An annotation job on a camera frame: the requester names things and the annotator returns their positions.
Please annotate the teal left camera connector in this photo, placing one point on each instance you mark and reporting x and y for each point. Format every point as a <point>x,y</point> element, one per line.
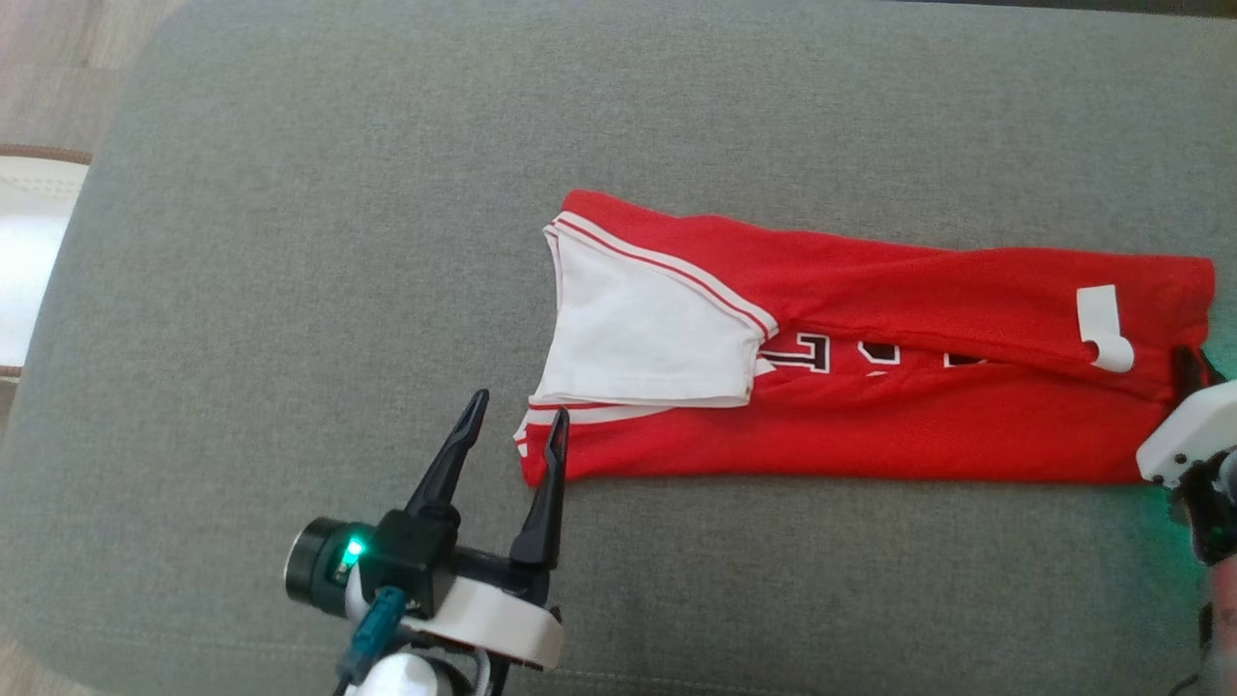
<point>377,623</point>

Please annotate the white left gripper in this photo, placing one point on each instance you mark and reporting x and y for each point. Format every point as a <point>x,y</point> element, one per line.
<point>503,619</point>

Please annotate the large grey fabric seat cushion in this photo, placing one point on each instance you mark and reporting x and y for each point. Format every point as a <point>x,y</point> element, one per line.
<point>290,290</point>

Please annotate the white basket with brown rim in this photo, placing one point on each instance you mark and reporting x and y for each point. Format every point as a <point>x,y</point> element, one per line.
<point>29,251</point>

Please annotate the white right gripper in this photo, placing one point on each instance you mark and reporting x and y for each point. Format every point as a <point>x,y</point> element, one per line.
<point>1189,435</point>

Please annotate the red and white jersey garment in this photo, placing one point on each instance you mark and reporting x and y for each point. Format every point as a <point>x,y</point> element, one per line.
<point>870,425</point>

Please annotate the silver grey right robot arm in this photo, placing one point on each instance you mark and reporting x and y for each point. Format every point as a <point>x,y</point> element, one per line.
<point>1213,517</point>

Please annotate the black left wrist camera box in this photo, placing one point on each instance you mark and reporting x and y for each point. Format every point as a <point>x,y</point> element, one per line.
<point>406,561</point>

